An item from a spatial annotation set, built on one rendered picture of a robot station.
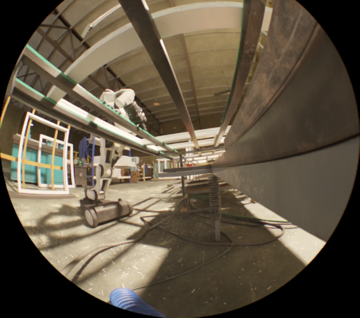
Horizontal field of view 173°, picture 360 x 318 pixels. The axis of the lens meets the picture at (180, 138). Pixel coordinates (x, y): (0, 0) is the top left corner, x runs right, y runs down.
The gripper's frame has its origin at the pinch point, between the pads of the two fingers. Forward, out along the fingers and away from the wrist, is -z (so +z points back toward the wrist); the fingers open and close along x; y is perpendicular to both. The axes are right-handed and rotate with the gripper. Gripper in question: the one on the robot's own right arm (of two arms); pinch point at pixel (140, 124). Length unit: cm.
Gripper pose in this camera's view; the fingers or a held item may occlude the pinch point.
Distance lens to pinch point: 85.6
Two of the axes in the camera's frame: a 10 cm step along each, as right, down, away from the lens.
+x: -9.8, 1.3, 1.5
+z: -2.0, -6.4, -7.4
